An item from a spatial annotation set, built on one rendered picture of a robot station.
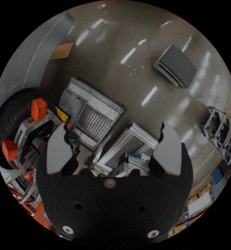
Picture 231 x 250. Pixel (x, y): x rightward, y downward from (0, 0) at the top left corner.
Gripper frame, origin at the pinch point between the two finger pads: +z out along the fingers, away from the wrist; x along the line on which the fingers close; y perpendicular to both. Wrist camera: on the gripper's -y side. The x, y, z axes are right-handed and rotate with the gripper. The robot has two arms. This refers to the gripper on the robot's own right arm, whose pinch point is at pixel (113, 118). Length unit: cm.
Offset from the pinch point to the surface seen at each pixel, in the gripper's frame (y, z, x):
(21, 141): 11.4, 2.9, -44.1
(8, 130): 3, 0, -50
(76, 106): 26, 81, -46
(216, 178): 286, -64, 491
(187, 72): -21, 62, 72
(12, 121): 1.4, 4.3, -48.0
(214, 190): 562, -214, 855
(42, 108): 3.2, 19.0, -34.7
